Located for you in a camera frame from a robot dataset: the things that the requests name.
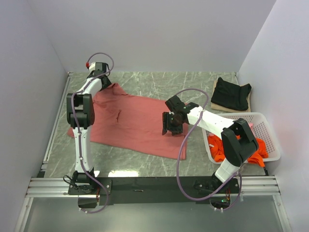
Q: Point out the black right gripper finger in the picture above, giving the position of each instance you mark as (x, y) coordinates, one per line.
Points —
(165, 122)
(176, 132)

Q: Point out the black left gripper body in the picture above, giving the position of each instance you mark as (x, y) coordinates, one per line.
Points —
(108, 82)

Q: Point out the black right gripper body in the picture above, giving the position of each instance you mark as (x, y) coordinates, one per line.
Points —
(175, 125)

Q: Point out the dusty red polo shirt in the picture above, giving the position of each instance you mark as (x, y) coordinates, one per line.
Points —
(134, 122)

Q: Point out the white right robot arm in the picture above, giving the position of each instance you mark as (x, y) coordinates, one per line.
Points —
(238, 140)

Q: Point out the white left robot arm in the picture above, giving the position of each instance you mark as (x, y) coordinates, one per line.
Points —
(81, 117)

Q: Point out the beige folded t shirt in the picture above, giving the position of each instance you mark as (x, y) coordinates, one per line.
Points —
(241, 110)

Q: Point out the orange t shirt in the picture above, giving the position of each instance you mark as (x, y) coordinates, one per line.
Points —
(217, 151)

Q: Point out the black folded t shirt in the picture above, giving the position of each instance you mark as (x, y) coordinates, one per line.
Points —
(231, 94)

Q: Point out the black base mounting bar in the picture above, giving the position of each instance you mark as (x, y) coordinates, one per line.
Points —
(123, 190)

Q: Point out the white plastic laundry basket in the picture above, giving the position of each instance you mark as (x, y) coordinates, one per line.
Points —
(261, 130)

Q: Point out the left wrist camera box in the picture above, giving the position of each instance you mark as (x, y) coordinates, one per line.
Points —
(100, 67)

